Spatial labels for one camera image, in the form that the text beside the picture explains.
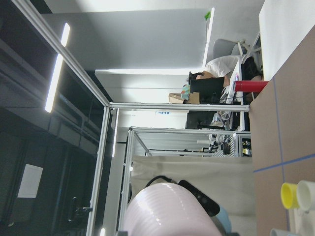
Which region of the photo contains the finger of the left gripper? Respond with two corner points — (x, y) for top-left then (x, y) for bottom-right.
(178, 180), (220, 217)

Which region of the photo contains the pink plastic cup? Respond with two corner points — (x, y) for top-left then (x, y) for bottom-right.
(122, 183), (221, 236)

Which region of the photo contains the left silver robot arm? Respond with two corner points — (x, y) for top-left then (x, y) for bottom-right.
(178, 180), (232, 236)

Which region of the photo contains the yellow plastic cup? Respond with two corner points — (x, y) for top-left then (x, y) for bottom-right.
(281, 182), (299, 209)

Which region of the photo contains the pale green cup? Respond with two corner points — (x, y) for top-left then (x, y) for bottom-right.
(297, 180), (315, 211)

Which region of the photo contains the cream plastic tray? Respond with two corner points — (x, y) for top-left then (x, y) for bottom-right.
(288, 208), (315, 236)

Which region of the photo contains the black monitor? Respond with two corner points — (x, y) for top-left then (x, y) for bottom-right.
(190, 77), (224, 104)

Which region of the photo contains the red cylinder tube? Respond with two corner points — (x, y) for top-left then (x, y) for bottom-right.
(233, 81), (269, 92)

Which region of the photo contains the person in white shirt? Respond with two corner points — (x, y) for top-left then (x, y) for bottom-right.
(188, 55), (243, 84)

